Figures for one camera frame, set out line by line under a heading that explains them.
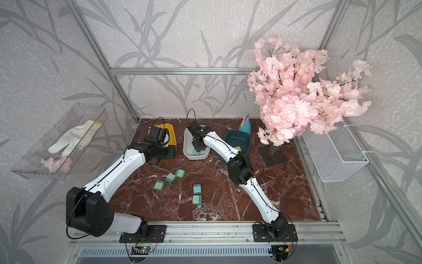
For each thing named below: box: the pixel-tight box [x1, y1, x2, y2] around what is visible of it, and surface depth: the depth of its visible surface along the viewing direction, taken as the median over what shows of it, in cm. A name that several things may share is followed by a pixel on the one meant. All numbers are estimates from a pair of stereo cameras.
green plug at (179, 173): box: [174, 168, 186, 179], surface depth 93 cm
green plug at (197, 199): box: [192, 194, 203, 206], surface depth 84 cm
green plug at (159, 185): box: [153, 179, 165, 191], surface depth 89 cm
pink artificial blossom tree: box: [247, 34, 371, 146], surface depth 57 cm
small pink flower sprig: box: [40, 157, 73, 174], surface depth 60 cm
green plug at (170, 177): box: [164, 172, 176, 184], surface depth 91 cm
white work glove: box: [48, 119, 103, 157], surface depth 68 cm
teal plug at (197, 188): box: [192, 183, 202, 195], surface depth 88 cm
